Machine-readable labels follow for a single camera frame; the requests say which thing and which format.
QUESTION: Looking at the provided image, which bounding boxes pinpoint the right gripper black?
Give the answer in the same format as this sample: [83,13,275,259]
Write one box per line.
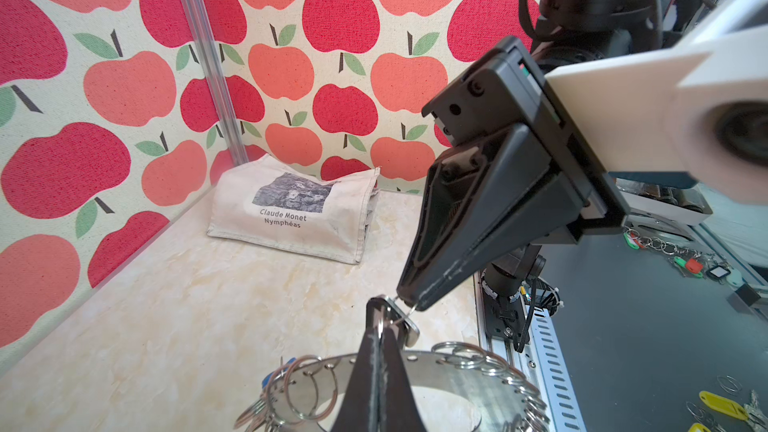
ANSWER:
[397,37,629,311]

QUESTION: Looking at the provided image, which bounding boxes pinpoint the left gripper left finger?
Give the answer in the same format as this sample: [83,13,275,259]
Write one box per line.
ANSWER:
[331,321,381,432]

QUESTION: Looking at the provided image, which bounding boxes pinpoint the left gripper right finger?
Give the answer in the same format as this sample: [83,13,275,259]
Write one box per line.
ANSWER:
[379,326,426,432]

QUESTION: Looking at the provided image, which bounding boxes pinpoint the metal disc with key rings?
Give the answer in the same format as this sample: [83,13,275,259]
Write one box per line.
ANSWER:
[234,341,552,431]

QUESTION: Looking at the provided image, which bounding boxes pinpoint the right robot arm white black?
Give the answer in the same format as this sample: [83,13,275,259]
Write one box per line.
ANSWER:
[397,0,682,348]

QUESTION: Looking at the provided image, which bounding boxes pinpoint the key bunch with coloured tags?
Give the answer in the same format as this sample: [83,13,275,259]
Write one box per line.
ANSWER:
[623,226,745,289]

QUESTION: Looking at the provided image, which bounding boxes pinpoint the key with yellow tag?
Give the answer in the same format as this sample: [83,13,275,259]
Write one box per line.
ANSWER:
[686,391,767,431]

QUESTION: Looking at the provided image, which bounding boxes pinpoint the front aluminium rail frame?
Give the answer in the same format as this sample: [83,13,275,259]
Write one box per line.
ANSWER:
[473,272,587,431]

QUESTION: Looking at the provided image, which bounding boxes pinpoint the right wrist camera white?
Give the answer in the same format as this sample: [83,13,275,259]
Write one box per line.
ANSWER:
[546,0,767,205]

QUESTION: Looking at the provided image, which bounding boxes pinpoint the right aluminium corner post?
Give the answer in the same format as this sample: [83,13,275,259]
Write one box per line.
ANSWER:
[180,0,248,166]

